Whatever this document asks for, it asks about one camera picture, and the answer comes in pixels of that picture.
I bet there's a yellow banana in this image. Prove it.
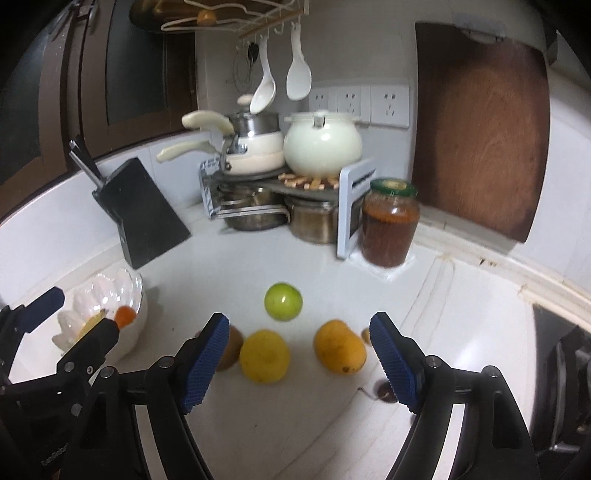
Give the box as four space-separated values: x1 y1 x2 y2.
78 309 108 340

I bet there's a green apple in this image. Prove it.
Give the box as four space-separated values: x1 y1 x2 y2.
264 282 304 319

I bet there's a brown wooden cutting board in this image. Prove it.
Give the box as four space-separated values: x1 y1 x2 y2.
410 21 552 244

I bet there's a dark wooden window frame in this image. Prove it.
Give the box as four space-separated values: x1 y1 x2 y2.
0 0 199 208

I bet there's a steel steamer pot cream handle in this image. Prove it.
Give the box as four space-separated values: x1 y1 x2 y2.
181 95 282 139

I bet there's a white pot rack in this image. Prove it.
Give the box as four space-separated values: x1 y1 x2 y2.
198 157 377 259

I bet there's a glass jar green lid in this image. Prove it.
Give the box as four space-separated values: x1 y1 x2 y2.
360 178 421 269

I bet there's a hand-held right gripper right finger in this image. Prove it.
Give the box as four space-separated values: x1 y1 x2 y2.
369 311 541 480

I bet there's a white wire rack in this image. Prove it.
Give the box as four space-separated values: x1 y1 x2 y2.
159 0 305 33

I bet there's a cream saucepan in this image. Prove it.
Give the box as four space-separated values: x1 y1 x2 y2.
156 131 284 175

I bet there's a yellow orange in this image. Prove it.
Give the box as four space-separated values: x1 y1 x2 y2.
239 329 291 384

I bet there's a white ladle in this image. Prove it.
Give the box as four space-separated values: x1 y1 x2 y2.
249 34 278 114

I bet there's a dark red small fruit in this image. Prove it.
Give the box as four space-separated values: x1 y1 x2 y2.
358 381 398 404

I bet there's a wooden trivet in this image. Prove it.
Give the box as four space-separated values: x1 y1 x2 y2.
277 172 340 191

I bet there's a black knife block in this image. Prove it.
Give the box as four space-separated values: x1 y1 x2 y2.
92 157 192 271

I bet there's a wide steel pot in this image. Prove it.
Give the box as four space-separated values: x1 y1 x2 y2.
217 182 289 232

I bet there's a white lidded casserole pot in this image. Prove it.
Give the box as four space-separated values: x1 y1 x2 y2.
283 110 364 178

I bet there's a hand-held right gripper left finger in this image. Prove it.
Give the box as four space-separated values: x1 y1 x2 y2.
88 313 232 480

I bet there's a brown kiwi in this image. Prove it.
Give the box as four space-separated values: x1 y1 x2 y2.
216 324 245 372

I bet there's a tall steel pot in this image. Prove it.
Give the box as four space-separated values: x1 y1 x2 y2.
284 196 340 245

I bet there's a white rice spoon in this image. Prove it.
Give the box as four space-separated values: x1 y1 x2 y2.
286 21 312 101

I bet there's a white petal-shaped bowl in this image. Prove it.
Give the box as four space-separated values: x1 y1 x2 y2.
52 268 148 365

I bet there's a yellow mango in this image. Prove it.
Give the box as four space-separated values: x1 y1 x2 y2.
313 320 368 374

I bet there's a white wall socket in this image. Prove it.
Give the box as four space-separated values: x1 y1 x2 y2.
336 85 363 121
308 88 331 114
370 84 411 129

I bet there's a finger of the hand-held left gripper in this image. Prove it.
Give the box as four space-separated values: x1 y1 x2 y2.
55 318 121 416
0 286 65 384

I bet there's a hanging wire utensil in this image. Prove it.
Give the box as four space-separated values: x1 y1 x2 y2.
233 41 259 95

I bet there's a black knife handle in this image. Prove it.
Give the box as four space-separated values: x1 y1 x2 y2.
68 138 105 190

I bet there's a black stove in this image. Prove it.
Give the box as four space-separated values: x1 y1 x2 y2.
531 302 591 457

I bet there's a wooden hook rail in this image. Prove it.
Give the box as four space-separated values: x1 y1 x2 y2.
236 7 308 40

